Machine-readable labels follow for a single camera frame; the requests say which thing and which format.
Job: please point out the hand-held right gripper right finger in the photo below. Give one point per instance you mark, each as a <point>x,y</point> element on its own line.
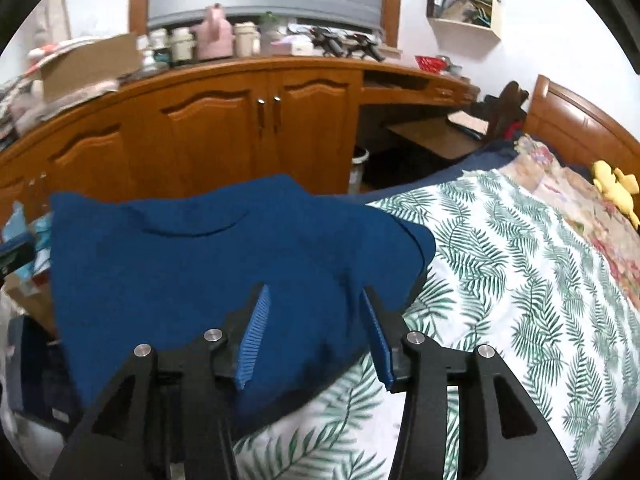
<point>377,350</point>

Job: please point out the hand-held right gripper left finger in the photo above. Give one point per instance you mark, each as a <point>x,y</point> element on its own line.
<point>255,340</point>

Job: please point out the navy blue suit jacket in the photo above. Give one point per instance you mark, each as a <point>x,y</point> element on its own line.
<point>200,270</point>

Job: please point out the white waste bin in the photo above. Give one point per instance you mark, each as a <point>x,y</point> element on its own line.
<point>359,170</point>

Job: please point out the wooden desk with cabinets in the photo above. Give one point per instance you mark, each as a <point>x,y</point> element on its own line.
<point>210,125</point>

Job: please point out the floral quilt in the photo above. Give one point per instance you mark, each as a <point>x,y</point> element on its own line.
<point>565,190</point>

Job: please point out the dark wooden chair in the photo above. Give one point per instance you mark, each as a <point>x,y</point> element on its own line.
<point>505,110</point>

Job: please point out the yellow plush toy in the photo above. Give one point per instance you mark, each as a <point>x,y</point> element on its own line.
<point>612,182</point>

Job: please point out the red basket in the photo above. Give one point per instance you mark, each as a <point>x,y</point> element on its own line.
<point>430,63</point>

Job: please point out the grey round object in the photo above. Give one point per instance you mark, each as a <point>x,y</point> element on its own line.
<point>452,67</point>

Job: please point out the pink box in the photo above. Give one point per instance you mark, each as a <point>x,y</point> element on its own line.
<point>292,46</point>

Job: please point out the white jar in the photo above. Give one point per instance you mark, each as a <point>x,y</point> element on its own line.
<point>247,40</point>
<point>182,45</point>
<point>159,50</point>

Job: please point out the black hand-held gadget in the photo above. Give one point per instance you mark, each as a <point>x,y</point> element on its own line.
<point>367,47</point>
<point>330,42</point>

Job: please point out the wooden bed headboard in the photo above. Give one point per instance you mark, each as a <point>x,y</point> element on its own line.
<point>575,120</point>

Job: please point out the cardboard box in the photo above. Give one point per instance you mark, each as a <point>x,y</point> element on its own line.
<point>85,67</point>

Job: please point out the white wall shelf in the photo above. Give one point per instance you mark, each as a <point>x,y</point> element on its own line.
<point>492,15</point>

